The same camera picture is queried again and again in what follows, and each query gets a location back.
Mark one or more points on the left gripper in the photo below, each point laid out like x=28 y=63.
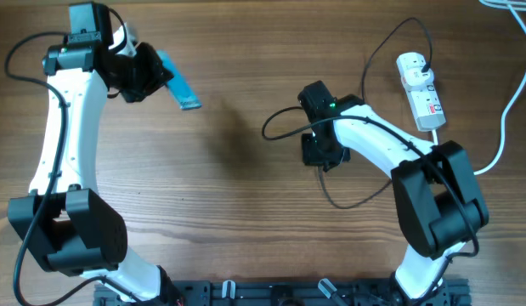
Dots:
x=158 y=76

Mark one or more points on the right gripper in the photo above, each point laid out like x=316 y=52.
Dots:
x=310 y=157

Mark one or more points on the smartphone with cyan screen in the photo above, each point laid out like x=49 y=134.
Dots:
x=178 y=86

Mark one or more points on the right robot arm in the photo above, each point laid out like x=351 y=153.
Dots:
x=439 y=203

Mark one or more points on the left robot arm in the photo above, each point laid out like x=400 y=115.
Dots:
x=62 y=221

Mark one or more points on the white charger adapter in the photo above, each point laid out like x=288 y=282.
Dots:
x=415 y=79

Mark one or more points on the white power strip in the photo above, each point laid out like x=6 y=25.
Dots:
x=425 y=104

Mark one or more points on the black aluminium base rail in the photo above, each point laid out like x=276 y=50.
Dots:
x=357 y=292

